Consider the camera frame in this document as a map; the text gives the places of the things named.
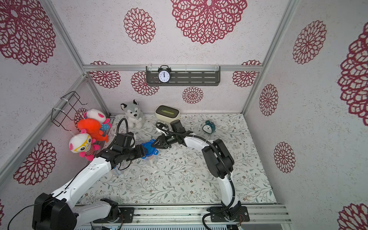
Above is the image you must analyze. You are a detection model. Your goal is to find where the clear plastic cup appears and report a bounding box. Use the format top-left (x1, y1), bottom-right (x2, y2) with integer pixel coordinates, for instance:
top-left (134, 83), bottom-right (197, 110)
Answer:
top-left (145, 155), bottom-right (158, 167)

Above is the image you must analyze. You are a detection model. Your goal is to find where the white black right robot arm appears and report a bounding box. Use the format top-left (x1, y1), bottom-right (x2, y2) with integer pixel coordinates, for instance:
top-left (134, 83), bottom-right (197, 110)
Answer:
top-left (151, 120), bottom-right (242, 221)

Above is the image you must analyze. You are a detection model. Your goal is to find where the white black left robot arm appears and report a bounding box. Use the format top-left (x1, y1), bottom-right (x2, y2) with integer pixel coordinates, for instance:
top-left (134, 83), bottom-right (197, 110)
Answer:
top-left (32, 133), bottom-right (148, 230)

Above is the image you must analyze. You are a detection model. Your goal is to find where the cream tissue box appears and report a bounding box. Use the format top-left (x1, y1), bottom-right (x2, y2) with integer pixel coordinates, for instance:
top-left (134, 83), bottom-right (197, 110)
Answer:
top-left (155, 105), bottom-right (181, 123)

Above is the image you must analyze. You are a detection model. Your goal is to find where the green teal alarm clock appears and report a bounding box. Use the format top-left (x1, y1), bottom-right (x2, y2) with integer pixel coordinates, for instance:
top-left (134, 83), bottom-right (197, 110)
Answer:
top-left (202, 120), bottom-right (216, 134)

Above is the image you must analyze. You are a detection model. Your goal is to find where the grey husky plush toy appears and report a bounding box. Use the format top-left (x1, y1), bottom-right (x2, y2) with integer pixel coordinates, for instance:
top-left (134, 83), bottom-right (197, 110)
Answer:
top-left (120, 100), bottom-right (145, 129)

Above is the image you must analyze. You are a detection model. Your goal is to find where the orange red plush toy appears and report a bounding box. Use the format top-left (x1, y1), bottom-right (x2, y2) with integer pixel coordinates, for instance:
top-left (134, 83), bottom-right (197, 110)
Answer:
top-left (77, 118), bottom-right (109, 142)

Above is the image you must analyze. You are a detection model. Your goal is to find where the white plush with glasses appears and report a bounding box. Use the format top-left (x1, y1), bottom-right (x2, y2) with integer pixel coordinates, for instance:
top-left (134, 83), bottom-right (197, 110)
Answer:
top-left (69, 129), bottom-right (101, 161)

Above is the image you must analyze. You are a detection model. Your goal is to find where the white pink plush upper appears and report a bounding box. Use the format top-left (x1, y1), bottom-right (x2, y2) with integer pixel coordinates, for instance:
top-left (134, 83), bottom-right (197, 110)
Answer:
top-left (83, 109), bottom-right (110, 124)

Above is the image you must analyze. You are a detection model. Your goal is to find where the black corrugated right cable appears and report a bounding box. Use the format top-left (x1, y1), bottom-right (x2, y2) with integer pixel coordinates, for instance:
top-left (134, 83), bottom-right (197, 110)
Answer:
top-left (155, 121), bottom-right (236, 230)

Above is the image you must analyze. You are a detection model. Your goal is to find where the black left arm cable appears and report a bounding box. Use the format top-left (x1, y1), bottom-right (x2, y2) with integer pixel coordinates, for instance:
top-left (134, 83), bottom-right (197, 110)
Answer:
top-left (7, 117), bottom-right (136, 230)

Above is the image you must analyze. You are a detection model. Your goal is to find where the grey metal wall shelf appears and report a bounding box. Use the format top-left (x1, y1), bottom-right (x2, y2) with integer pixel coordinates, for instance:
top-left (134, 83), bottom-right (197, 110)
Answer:
top-left (146, 66), bottom-right (221, 86)

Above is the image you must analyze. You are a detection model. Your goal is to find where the black wall alarm clock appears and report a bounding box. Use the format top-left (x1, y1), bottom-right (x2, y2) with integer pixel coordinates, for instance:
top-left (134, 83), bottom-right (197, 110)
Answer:
top-left (158, 65), bottom-right (172, 83)

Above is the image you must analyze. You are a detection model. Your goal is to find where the black wire wall basket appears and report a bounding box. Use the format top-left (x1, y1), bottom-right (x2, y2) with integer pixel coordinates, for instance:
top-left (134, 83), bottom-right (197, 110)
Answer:
top-left (50, 91), bottom-right (88, 132)

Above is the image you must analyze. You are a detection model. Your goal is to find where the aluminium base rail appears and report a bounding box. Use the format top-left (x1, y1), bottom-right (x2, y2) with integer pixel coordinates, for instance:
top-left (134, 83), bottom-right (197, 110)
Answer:
top-left (74, 204), bottom-right (291, 229)

